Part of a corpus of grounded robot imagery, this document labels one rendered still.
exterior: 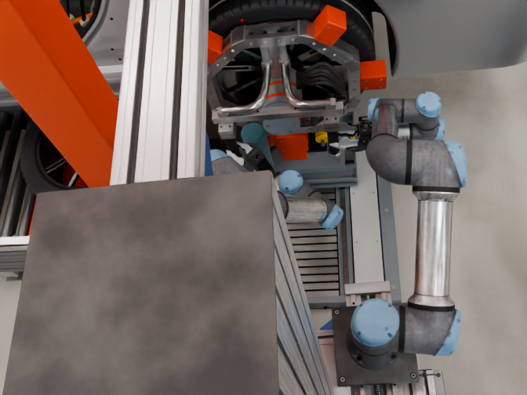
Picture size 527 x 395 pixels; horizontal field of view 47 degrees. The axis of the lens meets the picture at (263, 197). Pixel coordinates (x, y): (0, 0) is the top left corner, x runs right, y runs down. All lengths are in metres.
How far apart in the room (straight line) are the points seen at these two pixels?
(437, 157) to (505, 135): 1.58
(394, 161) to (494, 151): 1.54
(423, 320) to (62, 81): 1.04
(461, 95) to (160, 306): 2.75
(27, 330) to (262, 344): 0.22
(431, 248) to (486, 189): 1.40
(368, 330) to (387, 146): 0.46
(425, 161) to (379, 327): 0.42
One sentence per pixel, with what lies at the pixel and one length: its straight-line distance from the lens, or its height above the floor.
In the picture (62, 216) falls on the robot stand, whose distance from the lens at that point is 0.65.
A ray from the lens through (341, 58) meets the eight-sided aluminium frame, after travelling 2.04.
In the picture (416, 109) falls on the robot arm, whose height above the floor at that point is 0.98.
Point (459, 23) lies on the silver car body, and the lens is 2.14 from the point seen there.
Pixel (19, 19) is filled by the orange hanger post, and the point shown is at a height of 1.69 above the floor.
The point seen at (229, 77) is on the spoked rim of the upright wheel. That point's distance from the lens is 2.37.
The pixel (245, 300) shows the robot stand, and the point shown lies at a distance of 0.55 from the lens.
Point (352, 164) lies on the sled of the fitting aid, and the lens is 2.76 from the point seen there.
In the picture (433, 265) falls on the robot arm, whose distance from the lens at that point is 1.56.
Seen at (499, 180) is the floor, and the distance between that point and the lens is 2.97.
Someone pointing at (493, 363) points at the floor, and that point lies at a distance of 2.66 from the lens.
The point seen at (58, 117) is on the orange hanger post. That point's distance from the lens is 1.66.
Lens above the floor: 2.55
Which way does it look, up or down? 61 degrees down
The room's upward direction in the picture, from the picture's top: 18 degrees counter-clockwise
